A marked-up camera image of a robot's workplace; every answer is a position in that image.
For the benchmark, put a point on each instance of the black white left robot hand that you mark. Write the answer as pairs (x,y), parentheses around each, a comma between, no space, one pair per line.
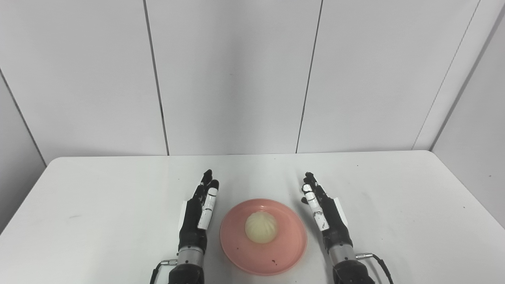
(193,221)

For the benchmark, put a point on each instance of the pale yellow steamed bun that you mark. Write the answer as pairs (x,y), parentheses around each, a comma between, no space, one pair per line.
(261,227)

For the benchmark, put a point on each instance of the pink round plate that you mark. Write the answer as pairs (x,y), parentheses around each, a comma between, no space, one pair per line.
(284,248)

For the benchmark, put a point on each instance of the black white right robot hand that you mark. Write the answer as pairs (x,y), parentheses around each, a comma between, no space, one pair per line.
(333,221)

